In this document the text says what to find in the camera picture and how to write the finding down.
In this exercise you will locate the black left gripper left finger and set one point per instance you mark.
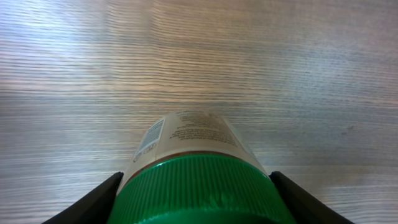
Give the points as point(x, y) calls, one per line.
point(94, 207)

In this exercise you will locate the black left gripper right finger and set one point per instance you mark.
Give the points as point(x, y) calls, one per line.
point(304, 207)

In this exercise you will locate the green lid jar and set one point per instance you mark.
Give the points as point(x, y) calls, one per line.
point(192, 167)

